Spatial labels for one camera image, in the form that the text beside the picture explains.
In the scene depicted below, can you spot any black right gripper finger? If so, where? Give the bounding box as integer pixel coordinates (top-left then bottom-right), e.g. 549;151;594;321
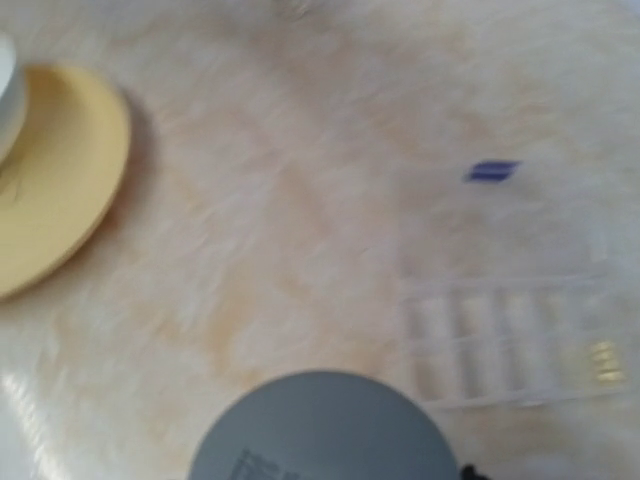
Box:
460;464;488;480

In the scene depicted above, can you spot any orange pill bottle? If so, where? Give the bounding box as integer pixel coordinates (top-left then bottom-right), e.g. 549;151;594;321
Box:
188;371;460;480

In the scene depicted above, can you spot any clear plastic pill organizer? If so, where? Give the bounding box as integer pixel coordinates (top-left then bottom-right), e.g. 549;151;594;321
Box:
395;159;639;408

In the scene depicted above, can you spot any beige round plate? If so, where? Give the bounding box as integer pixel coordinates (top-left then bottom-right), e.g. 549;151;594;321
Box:
1;64;132;298

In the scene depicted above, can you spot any white ceramic bowl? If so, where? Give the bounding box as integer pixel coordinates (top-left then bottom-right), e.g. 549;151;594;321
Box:
0;32;28;163

